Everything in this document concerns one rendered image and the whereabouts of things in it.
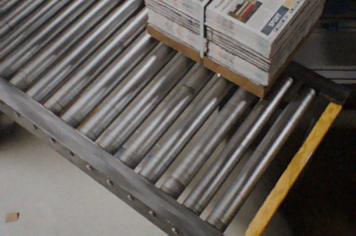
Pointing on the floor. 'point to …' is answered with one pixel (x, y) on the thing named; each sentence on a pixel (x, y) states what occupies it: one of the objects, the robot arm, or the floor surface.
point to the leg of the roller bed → (303, 168)
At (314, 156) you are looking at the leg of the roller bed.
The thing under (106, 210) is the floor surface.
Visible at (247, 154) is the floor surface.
